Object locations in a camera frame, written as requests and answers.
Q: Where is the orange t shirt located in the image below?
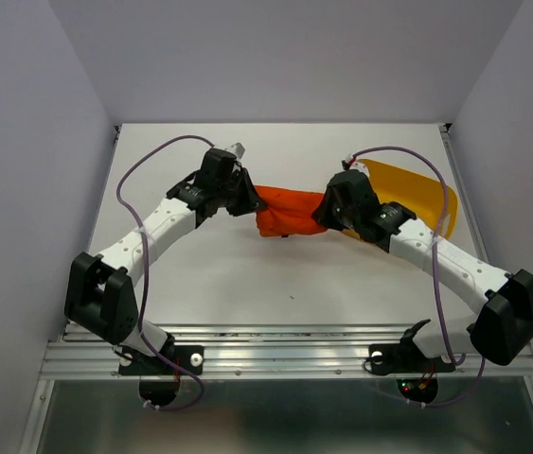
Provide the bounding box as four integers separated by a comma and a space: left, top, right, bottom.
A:
256, 185, 328, 237

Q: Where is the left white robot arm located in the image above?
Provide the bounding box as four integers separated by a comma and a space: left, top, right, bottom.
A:
64, 143, 265, 373

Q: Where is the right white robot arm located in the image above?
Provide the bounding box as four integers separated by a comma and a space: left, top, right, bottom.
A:
312, 169, 533, 369

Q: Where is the yellow plastic basket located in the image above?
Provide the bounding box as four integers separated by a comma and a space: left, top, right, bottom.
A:
359, 159, 444, 230

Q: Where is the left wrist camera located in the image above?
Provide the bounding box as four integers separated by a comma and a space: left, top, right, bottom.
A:
223, 142, 245, 161

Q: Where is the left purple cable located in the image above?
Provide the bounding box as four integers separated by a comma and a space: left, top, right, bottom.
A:
115, 135, 205, 411

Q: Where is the purple cable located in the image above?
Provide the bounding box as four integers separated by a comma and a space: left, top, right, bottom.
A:
115, 135, 205, 411
348, 145, 488, 410

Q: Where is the aluminium rail frame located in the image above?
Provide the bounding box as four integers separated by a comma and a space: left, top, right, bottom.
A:
19, 123, 533, 453

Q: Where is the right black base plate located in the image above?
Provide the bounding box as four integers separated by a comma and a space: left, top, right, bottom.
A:
363, 342, 455, 376

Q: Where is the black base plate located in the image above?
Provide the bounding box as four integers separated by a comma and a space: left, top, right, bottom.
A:
117, 345, 204, 376
363, 342, 455, 376

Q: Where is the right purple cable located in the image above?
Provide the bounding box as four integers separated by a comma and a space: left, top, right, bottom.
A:
348, 145, 488, 410

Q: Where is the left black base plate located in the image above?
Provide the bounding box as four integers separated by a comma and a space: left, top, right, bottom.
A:
117, 345, 204, 376

